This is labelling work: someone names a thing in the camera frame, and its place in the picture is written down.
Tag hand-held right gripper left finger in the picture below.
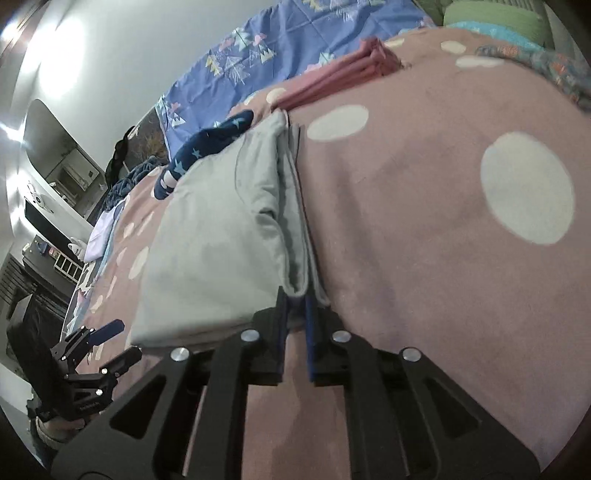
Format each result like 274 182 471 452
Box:
51 286 291 480

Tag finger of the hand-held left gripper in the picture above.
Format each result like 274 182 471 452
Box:
50 318 126 366
65 347 144 384

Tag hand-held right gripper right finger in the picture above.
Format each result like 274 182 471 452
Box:
302 295 542 480

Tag pale green sweatshirt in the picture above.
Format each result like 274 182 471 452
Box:
130 111 331 347

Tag pink folded clothes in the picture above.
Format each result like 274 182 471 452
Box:
271 38 403 112

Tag person's left hand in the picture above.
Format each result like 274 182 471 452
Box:
31 413 90 448

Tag dark storage shelf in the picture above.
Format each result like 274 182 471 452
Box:
0 196 95 333

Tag lavender cloth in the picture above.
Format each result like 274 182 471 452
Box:
84 198 126 264

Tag dark blue fuzzy blanket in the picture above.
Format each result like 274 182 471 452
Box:
106 156 163 214

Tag pink polka dot blanket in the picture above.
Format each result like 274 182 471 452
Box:
65 25 591 472

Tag black hanging cloth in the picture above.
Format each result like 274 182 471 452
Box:
105 126 140 188

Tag dark branch print panel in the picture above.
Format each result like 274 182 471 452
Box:
124 110 172 172

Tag navy star print folded garment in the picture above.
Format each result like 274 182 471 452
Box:
154 110 256 202

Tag blue tree-print pillow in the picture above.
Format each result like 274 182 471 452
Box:
154 0 437 155

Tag teal patterned cloth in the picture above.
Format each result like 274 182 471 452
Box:
445 21 546 52

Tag multicolour floral cloth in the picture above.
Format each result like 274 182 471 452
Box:
475 44 591 121

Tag green folded cloth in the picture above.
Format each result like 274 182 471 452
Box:
442 0 546 47

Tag wall mirror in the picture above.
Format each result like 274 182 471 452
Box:
22 98 106 219

